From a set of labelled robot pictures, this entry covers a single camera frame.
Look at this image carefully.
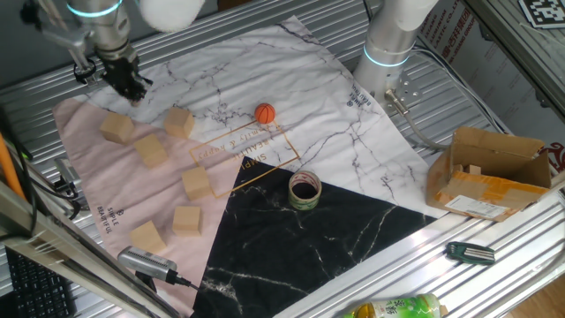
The green tea bottle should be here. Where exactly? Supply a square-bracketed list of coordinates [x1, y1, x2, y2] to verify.
[339, 293, 445, 318]

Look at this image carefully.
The orange pole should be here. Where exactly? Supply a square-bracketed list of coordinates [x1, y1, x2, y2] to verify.
[0, 132, 26, 202]

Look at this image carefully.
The marble pink black cloth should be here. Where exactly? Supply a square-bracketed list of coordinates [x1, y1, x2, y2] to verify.
[51, 15, 447, 318]

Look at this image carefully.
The black keyboard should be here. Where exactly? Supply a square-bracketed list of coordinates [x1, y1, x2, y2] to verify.
[4, 246, 79, 318]

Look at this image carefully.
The grey cable with connector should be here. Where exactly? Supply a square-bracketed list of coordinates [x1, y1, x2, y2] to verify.
[383, 87, 451, 151]

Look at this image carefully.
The open cardboard box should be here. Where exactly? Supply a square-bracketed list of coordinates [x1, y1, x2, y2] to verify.
[425, 125, 553, 223]

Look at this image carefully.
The aluminium frame beam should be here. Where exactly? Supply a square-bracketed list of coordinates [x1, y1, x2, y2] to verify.
[463, 0, 565, 125]
[0, 180, 182, 318]

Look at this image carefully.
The roll of clear tape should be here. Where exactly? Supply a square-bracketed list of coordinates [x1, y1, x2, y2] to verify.
[288, 170, 323, 211]

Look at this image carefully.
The thin metal pole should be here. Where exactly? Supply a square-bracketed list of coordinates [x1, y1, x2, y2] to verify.
[37, 0, 96, 85]

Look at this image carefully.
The white cable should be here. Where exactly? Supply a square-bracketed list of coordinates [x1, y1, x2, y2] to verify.
[412, 46, 509, 133]

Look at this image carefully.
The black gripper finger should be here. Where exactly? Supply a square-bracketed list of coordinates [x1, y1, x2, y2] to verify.
[114, 86, 139, 107]
[131, 72, 154, 103]

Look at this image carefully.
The green hex key set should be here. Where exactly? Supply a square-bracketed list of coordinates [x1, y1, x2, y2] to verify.
[444, 240, 497, 266]

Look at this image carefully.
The wooden cube block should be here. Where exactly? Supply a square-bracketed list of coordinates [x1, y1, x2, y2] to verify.
[163, 106, 196, 140]
[181, 165, 213, 201]
[99, 111, 135, 146]
[129, 220, 168, 255]
[171, 205, 203, 238]
[133, 133, 170, 169]

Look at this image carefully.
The silver depth camera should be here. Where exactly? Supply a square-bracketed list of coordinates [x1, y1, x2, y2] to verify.
[117, 245, 178, 284]

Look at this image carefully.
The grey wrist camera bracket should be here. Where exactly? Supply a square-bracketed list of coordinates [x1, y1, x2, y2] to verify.
[19, 0, 96, 50]

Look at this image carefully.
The cardboard sheet with red print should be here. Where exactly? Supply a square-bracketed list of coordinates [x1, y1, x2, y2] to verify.
[417, 0, 565, 178]

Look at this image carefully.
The black pole clamp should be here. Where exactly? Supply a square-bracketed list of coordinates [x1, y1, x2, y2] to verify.
[72, 57, 97, 85]

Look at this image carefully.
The black cable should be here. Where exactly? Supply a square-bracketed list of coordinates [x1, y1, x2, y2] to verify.
[0, 105, 39, 239]

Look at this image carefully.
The small orange basketball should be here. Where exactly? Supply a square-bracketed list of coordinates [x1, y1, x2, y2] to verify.
[253, 102, 277, 125]

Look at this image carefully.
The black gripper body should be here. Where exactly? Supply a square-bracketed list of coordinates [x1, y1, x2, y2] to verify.
[97, 43, 142, 93]

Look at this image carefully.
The black white marker board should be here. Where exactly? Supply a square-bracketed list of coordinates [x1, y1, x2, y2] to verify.
[518, 0, 565, 30]

